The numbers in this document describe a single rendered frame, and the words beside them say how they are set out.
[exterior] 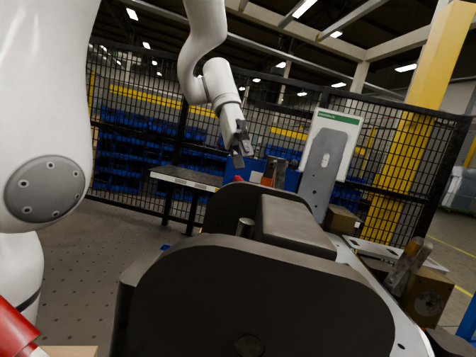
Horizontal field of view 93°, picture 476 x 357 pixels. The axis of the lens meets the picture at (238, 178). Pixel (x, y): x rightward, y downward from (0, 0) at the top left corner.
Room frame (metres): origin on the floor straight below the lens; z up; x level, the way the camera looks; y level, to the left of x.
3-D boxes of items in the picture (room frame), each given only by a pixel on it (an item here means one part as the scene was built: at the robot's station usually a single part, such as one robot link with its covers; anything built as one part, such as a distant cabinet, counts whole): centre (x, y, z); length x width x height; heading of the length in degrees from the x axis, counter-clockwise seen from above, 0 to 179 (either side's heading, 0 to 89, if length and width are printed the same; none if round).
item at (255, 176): (0.99, -0.09, 1.10); 0.30 x 0.17 x 0.13; 87
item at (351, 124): (1.09, -0.39, 1.30); 0.23 x 0.02 x 0.31; 87
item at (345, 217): (0.81, -0.40, 0.88); 0.08 x 0.08 x 0.36; 87
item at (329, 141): (0.80, -0.28, 1.17); 0.12 x 0.01 x 0.34; 87
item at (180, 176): (0.99, -0.08, 1.02); 0.90 x 0.22 x 0.03; 87
